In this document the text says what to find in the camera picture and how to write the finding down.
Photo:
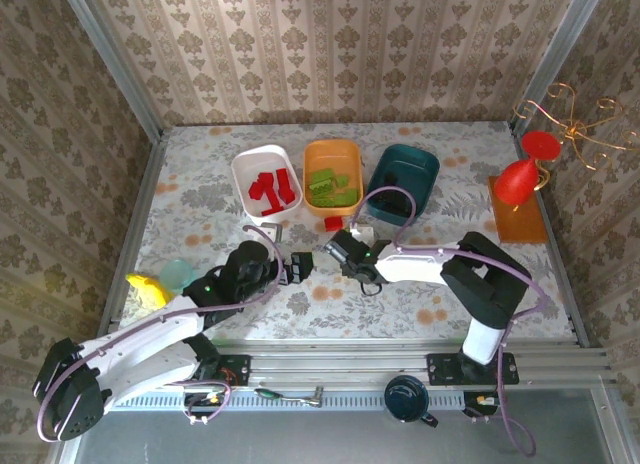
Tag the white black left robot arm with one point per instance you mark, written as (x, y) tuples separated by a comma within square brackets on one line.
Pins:
[(140, 334)]

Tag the orange plastic container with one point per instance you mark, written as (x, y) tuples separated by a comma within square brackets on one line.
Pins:
[(332, 155)]

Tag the aluminium frame post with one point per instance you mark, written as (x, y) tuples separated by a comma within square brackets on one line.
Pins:
[(557, 51), (112, 59)]

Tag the dark blue mug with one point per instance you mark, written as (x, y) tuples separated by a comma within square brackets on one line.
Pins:
[(405, 399)]

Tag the floral tablecloth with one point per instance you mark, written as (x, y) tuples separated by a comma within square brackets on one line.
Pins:
[(210, 149)]

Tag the white plastic container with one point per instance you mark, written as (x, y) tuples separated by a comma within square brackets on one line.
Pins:
[(245, 164)]

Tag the small red lego brick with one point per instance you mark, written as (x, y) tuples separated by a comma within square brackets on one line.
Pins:
[(332, 223), (287, 194), (257, 191), (264, 177)]

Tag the long red lego brick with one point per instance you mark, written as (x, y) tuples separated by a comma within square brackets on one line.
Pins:
[(283, 176), (274, 196), (272, 211)]

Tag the aluminium table side rail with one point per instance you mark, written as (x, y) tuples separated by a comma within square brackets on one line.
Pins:
[(552, 254), (132, 234)]

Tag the yellow plastic toy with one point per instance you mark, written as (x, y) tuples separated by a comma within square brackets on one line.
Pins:
[(149, 290)]

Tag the black connector with yellow plug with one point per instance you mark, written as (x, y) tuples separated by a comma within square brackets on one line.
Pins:
[(212, 398), (482, 400)]

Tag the grey metal shelf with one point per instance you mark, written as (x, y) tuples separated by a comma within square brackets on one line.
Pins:
[(300, 439)]

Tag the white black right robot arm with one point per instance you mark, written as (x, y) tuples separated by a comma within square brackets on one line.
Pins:
[(410, 264)]

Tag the teal plastic container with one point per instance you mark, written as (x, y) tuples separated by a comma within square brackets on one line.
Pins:
[(420, 168)]

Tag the metal ratchet tool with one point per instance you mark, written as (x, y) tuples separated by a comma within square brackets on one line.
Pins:
[(315, 395)]

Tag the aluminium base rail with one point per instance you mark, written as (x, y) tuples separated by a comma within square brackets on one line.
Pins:
[(325, 364)]

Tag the translucent light blue cup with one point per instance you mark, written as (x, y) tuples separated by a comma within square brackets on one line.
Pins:
[(176, 276)]

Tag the orange rectangular board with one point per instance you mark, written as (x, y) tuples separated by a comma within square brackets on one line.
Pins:
[(525, 224)]

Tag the red plastic goblet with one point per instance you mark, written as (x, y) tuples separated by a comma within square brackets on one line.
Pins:
[(515, 184)]

